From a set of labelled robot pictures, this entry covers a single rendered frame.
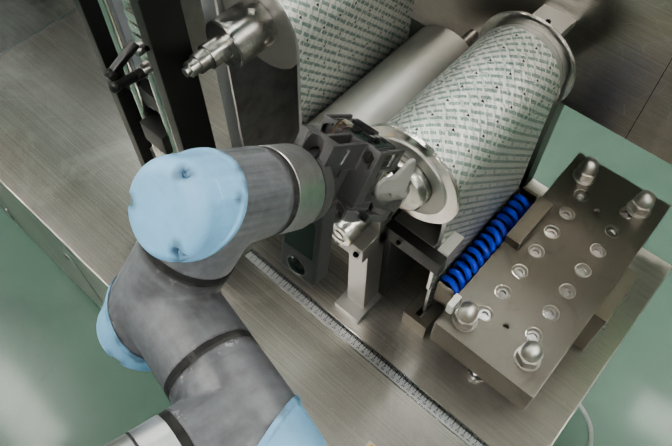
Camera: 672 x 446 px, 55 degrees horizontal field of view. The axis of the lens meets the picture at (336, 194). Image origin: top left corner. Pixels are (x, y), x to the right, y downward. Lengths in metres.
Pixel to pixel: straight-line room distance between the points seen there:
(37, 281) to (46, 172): 1.02
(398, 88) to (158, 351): 0.53
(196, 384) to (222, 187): 0.14
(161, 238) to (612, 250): 0.75
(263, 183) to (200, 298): 0.10
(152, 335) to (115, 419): 1.55
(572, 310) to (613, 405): 1.14
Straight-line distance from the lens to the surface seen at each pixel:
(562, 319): 0.98
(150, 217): 0.46
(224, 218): 0.44
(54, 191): 1.29
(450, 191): 0.74
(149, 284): 0.50
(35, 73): 1.51
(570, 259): 1.02
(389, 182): 0.67
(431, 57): 0.94
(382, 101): 0.87
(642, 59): 0.95
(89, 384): 2.10
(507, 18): 0.91
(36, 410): 2.13
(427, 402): 1.03
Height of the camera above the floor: 1.88
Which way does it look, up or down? 56 degrees down
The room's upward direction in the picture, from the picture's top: straight up
